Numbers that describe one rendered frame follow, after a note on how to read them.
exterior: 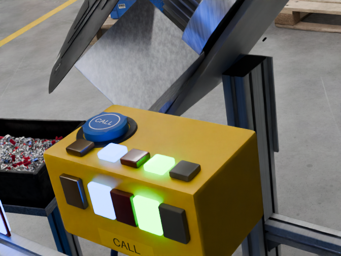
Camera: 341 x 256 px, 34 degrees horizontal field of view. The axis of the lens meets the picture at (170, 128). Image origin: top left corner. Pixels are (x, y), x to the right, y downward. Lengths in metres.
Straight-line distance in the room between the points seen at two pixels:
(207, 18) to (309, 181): 1.56
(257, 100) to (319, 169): 1.36
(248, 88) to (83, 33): 0.30
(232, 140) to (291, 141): 2.09
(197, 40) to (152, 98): 0.11
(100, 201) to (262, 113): 0.62
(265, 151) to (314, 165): 1.30
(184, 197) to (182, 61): 0.46
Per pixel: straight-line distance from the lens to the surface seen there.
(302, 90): 3.00
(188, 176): 0.41
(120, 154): 0.46
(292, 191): 2.23
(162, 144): 0.47
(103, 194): 0.46
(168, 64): 0.84
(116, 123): 0.49
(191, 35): 0.83
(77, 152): 0.48
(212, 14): 0.79
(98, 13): 0.99
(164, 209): 0.42
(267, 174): 1.12
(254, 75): 1.00
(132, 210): 0.45
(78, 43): 1.01
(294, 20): 3.85
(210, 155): 0.44
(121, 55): 0.86
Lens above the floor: 1.30
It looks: 28 degrees down
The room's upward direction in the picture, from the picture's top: 10 degrees counter-clockwise
